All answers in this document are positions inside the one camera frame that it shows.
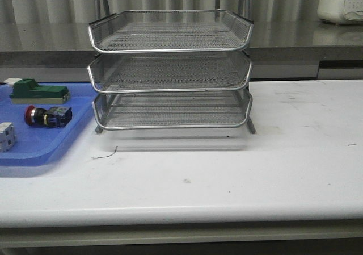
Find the red emergency stop button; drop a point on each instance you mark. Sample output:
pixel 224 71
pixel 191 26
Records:
pixel 54 117

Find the blue plastic tray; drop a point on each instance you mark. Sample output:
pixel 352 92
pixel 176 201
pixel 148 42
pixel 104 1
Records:
pixel 35 145

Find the grey back counter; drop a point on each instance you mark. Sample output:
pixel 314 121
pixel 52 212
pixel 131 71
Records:
pixel 279 50

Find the white grey terminal block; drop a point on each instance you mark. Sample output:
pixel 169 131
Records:
pixel 7 137

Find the white blender appliance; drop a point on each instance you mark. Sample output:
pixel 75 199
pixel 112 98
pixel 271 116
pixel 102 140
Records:
pixel 340 11

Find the thin wire scrap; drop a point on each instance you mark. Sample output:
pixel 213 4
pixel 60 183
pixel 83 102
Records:
pixel 106 156

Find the silver rack frame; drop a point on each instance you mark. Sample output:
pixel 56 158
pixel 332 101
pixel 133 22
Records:
pixel 102 6

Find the green switch module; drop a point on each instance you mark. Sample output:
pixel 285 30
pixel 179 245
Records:
pixel 28 91

